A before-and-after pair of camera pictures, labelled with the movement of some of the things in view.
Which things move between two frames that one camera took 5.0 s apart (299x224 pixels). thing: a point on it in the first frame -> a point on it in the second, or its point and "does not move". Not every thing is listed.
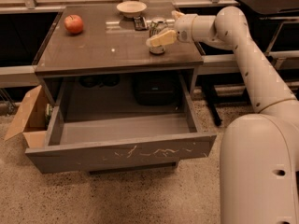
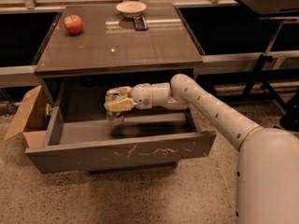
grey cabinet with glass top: (100, 56) does not move
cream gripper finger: (164, 36) -> (122, 105)
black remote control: (139, 22) does not move
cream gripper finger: (176, 14) -> (125, 91)
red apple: (74, 23) does not move
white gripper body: (184, 27) -> (141, 96)
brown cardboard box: (31, 119) does not move
